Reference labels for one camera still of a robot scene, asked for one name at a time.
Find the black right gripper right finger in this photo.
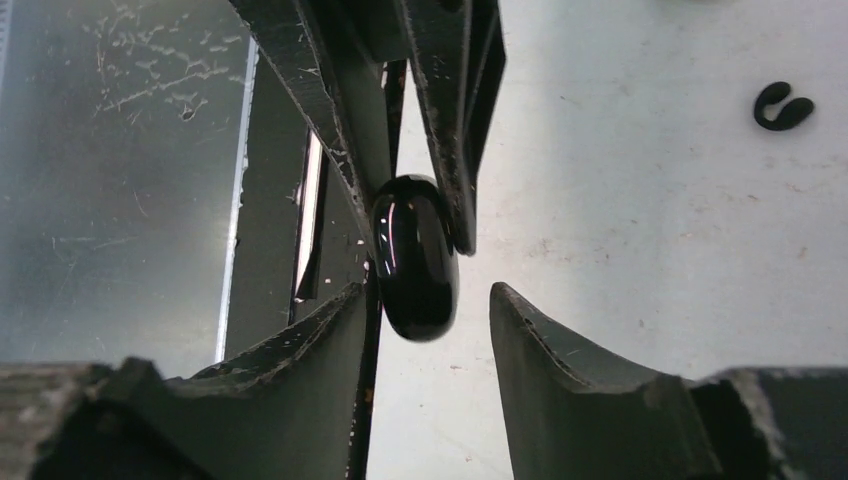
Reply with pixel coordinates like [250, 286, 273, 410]
[489, 282, 847, 479]

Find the black bean earbud upper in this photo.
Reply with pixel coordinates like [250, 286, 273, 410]
[752, 81, 815, 132]

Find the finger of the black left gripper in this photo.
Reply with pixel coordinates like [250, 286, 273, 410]
[231, 0, 408, 251]
[397, 0, 506, 256]

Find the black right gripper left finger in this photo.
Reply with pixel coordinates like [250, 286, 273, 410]
[1, 283, 369, 479]

